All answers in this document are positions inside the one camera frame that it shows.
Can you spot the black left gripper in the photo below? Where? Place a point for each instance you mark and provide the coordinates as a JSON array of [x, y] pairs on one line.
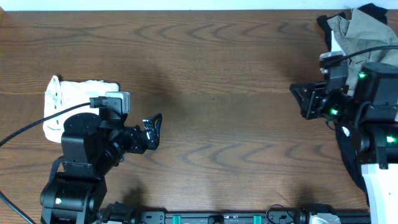
[[150, 139]]

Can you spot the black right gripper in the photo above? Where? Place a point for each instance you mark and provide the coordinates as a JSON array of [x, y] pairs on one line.
[[308, 107]]

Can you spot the khaki shorts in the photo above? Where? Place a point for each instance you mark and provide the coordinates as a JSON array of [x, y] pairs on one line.
[[362, 32]]

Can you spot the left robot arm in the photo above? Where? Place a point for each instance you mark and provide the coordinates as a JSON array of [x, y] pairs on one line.
[[92, 145]]

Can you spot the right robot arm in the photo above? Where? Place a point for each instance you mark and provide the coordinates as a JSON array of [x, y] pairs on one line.
[[366, 129]]

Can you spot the white shirt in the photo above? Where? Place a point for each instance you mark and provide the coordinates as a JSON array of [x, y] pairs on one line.
[[335, 47]]

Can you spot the folded white cloth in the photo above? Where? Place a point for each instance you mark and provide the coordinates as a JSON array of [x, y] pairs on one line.
[[62, 95]]

